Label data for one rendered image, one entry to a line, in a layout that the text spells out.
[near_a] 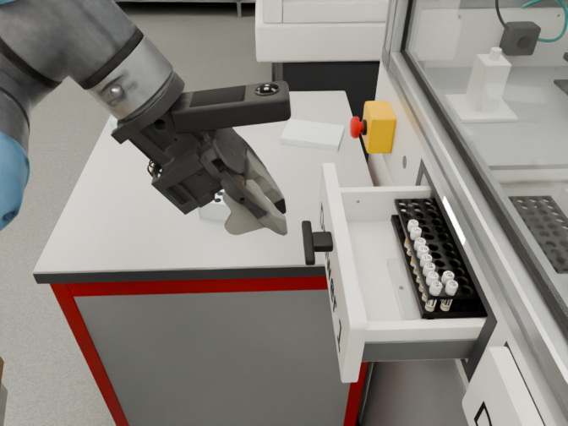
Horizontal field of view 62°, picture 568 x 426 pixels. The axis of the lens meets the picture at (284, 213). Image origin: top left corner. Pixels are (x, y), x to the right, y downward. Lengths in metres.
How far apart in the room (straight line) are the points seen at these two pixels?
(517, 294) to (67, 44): 0.44
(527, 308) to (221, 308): 0.55
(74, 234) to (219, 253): 0.26
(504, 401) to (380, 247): 0.29
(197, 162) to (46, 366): 1.31
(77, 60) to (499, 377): 0.46
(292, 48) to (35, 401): 1.24
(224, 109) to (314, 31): 0.87
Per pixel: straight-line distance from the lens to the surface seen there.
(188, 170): 0.49
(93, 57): 0.45
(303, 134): 1.05
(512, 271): 0.49
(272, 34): 1.30
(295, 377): 1.06
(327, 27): 1.31
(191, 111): 0.47
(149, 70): 0.46
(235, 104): 0.46
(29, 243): 2.16
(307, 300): 0.85
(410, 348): 0.56
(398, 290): 0.63
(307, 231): 0.60
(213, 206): 0.84
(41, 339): 1.79
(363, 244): 0.70
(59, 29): 0.45
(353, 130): 0.87
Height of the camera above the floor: 1.32
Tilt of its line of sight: 40 degrees down
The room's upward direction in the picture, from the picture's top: straight up
